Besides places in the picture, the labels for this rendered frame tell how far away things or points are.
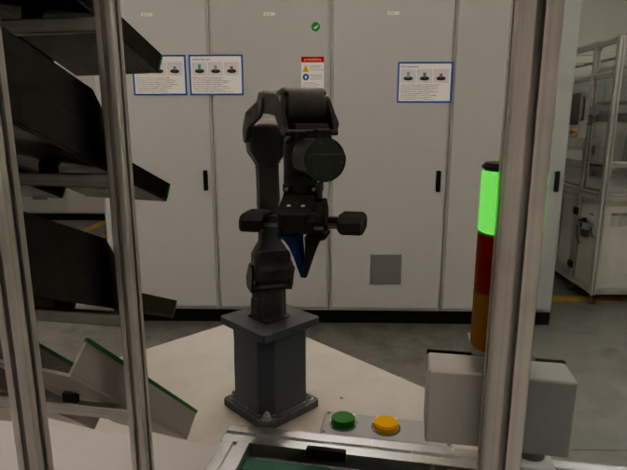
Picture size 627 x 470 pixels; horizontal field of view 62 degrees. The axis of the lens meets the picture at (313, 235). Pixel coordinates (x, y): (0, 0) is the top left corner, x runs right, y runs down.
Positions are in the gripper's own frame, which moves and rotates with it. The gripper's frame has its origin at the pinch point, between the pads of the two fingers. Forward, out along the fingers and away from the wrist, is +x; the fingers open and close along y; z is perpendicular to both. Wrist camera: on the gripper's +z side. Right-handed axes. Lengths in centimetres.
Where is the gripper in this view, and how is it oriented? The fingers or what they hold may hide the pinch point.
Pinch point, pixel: (303, 255)
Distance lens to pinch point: 79.6
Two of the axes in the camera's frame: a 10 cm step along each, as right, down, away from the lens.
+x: 0.1, 9.8, 2.1
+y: 9.8, 0.3, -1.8
